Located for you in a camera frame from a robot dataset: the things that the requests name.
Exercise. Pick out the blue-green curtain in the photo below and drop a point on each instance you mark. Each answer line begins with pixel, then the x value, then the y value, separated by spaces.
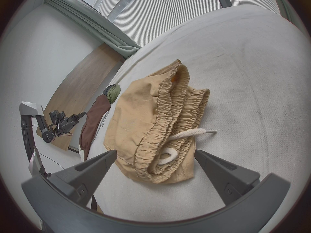
pixel 97 25

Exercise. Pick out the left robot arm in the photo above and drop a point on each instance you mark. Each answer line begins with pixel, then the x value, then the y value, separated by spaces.
pixel 29 108

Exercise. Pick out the brown shorts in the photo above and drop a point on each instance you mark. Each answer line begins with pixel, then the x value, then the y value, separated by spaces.
pixel 94 120

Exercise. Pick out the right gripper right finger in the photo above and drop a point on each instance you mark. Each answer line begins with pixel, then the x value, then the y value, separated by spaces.
pixel 228 178

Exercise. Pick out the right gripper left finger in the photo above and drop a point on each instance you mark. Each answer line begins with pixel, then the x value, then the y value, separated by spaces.
pixel 82 178

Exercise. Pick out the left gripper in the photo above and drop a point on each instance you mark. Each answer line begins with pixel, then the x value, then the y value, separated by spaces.
pixel 69 125

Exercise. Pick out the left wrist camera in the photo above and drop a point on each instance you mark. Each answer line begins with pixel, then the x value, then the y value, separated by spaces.
pixel 62 114

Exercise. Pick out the green garment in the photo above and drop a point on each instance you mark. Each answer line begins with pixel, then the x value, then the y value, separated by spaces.
pixel 114 93

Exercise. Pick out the tan shorts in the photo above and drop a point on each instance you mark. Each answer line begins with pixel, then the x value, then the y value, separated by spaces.
pixel 136 110

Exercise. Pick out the window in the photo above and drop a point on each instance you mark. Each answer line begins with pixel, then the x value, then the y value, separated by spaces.
pixel 170 6

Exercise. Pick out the bed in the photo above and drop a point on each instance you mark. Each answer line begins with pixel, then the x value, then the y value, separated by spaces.
pixel 243 69

